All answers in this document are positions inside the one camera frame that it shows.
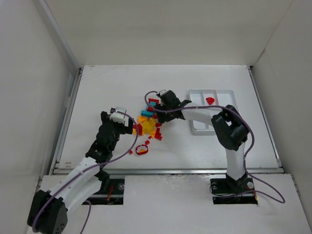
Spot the red flower printed brick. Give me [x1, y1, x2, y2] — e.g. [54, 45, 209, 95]
[135, 144, 149, 156]

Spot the orange half round brick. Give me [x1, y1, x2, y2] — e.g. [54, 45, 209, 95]
[138, 116, 148, 123]

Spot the white divided tray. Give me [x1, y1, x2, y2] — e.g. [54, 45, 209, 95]
[189, 89, 237, 136]

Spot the red arch brick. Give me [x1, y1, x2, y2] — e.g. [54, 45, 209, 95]
[148, 98, 159, 104]

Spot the aluminium frame rail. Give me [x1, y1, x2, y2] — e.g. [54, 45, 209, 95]
[48, 168, 285, 176]

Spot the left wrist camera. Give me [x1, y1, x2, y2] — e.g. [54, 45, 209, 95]
[109, 107, 127, 125]

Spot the teal long brick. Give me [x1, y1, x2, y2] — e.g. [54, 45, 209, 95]
[141, 110, 154, 118]

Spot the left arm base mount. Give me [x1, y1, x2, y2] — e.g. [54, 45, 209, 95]
[87, 177, 125, 205]

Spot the red half round brick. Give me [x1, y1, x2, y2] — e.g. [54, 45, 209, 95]
[205, 97, 215, 105]

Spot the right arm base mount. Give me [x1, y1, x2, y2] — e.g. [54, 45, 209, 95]
[210, 177, 258, 205]

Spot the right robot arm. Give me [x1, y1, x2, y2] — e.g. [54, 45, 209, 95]
[154, 90, 249, 181]

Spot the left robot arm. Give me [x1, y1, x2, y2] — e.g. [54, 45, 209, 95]
[27, 107, 134, 234]

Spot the yellow round large brick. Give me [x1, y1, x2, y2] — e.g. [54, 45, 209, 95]
[142, 118, 156, 134]

